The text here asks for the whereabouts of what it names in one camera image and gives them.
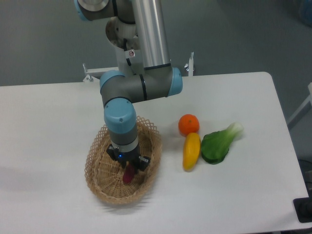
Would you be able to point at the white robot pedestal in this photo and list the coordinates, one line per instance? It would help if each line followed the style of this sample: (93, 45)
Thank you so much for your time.
(122, 58)

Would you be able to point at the purple sweet potato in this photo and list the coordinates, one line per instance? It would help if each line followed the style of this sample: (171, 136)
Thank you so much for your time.
(129, 174)

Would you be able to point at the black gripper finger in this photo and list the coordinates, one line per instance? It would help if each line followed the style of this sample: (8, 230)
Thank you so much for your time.
(140, 163)
(116, 155)

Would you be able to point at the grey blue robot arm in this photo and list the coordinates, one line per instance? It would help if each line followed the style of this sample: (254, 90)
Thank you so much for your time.
(147, 74)

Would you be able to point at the green bok choy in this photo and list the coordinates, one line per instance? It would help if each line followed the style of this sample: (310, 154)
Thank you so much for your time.
(215, 146)

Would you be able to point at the white frame at right edge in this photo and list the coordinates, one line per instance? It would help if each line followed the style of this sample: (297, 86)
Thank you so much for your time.
(301, 110)

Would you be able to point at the orange tangerine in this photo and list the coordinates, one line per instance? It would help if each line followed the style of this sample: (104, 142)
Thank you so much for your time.
(188, 124)

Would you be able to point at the black device at table edge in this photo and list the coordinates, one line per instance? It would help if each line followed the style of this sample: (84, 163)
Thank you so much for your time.
(303, 208)

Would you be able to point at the yellow mango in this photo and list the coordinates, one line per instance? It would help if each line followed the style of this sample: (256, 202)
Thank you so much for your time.
(191, 151)

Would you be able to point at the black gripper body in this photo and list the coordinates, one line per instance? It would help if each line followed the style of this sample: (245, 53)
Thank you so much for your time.
(131, 155)

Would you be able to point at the woven wicker basket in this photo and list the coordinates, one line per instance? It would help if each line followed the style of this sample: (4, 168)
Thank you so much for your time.
(104, 176)

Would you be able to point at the white metal base frame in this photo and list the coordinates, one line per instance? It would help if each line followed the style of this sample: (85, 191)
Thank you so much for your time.
(90, 74)

